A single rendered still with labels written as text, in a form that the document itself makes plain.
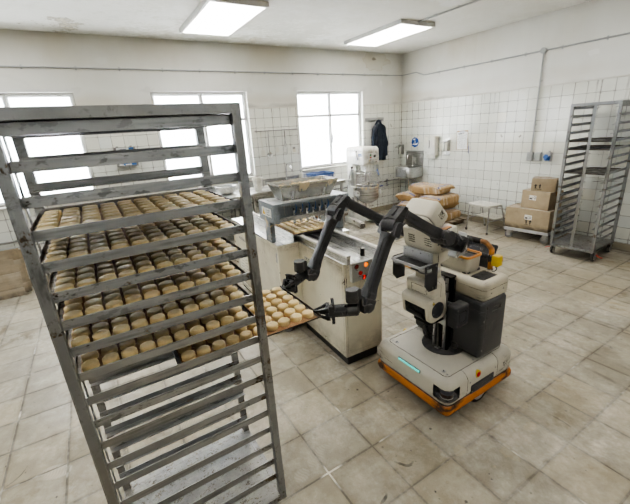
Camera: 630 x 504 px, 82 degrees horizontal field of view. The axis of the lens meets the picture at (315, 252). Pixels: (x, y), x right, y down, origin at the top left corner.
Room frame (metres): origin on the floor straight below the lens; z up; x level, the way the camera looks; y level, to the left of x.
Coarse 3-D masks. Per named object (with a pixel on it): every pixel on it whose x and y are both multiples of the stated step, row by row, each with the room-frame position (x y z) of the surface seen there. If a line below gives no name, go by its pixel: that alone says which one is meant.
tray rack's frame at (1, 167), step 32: (0, 160) 0.90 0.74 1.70; (32, 256) 0.90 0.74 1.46; (64, 352) 0.90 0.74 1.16; (96, 448) 0.90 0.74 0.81; (224, 448) 1.48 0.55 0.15; (256, 448) 1.47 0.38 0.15; (160, 480) 1.32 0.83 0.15; (192, 480) 1.31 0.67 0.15; (224, 480) 1.30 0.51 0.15; (256, 480) 1.29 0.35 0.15
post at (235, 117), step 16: (240, 112) 1.22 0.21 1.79; (240, 128) 1.21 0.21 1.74; (240, 144) 1.21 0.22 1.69; (240, 160) 1.21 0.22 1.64; (240, 176) 1.20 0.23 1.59; (240, 192) 1.22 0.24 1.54; (256, 256) 1.21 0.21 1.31; (256, 272) 1.21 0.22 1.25; (256, 288) 1.21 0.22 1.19; (256, 304) 1.20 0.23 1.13; (256, 320) 1.22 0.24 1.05; (272, 384) 1.21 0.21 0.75; (272, 400) 1.21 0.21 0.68; (272, 416) 1.21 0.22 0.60; (272, 432) 1.20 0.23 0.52; (272, 448) 1.22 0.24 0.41
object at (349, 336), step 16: (336, 240) 2.86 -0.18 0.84; (304, 256) 2.80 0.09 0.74; (352, 256) 2.44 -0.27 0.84; (368, 256) 2.42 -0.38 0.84; (320, 272) 2.58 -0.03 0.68; (336, 272) 2.37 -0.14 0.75; (304, 288) 2.85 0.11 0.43; (320, 288) 2.59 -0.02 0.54; (336, 288) 2.38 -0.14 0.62; (320, 304) 2.61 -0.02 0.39; (320, 320) 2.62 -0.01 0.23; (336, 320) 2.40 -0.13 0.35; (352, 320) 2.32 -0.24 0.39; (368, 320) 2.39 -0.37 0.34; (320, 336) 2.70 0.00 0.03; (336, 336) 2.41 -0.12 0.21; (352, 336) 2.32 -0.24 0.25; (368, 336) 2.39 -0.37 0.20; (336, 352) 2.48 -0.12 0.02; (352, 352) 2.32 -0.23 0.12; (368, 352) 2.42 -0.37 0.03
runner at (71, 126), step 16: (0, 128) 0.93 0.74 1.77; (16, 128) 0.95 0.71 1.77; (32, 128) 0.96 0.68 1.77; (48, 128) 0.98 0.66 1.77; (64, 128) 1.00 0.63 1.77; (80, 128) 1.02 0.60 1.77; (96, 128) 1.04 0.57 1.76; (112, 128) 1.05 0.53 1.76; (128, 128) 1.07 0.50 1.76; (144, 128) 1.10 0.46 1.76
